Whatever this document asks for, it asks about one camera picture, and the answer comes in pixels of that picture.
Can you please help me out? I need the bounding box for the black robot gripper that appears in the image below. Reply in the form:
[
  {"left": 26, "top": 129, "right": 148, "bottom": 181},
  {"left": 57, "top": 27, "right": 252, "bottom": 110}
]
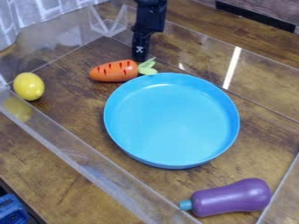
[{"left": 132, "top": 0, "right": 166, "bottom": 62}]

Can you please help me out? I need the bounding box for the orange toy carrot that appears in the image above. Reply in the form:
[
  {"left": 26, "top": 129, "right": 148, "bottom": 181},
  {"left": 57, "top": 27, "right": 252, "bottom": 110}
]
[{"left": 87, "top": 58, "right": 157, "bottom": 82}]

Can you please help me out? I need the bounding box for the blue round tray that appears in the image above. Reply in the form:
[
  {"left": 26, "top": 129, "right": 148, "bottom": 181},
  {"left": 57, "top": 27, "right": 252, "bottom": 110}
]
[{"left": 104, "top": 73, "right": 240, "bottom": 169}]

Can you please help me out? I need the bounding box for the yellow toy lemon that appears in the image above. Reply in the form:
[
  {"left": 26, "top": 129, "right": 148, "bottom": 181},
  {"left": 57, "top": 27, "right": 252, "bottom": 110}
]
[{"left": 13, "top": 73, "right": 45, "bottom": 101}]

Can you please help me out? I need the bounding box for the white grey curtain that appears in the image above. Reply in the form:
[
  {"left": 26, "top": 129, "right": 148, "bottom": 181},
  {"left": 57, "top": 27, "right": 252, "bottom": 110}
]
[{"left": 0, "top": 0, "right": 108, "bottom": 51}]

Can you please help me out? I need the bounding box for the purple toy eggplant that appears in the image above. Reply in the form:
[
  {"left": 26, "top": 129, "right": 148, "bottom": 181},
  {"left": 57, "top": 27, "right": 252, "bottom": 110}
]
[{"left": 178, "top": 178, "right": 270, "bottom": 217}]

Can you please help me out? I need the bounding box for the blue plastic crate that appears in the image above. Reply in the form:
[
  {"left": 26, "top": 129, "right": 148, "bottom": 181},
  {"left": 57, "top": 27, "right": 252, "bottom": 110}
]
[{"left": 0, "top": 193, "right": 27, "bottom": 224}]

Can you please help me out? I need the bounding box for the clear acrylic corner bracket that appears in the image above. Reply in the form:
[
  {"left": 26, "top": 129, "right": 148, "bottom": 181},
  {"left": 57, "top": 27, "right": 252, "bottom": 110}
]
[{"left": 87, "top": 4, "right": 132, "bottom": 39}]

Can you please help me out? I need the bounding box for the clear acrylic enclosure wall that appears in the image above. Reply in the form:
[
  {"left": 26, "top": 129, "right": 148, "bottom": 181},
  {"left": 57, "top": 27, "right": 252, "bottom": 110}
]
[{"left": 0, "top": 0, "right": 299, "bottom": 224}]

